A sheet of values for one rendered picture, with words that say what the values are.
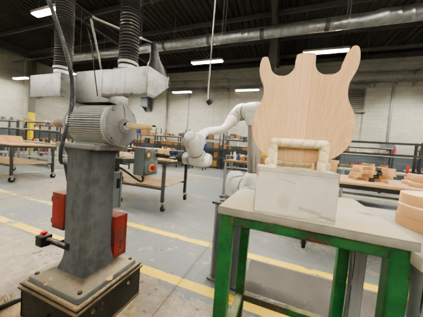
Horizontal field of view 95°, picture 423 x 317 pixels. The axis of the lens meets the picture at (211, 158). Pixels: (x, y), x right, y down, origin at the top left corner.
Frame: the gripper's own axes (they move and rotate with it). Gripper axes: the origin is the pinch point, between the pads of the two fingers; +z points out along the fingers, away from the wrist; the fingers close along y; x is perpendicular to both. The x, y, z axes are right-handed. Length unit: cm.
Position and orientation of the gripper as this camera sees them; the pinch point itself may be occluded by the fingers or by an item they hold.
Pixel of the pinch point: (160, 155)
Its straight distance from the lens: 152.5
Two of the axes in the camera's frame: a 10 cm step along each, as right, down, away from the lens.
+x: 0.8, -10.0, -0.5
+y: 3.4, -0.2, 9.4
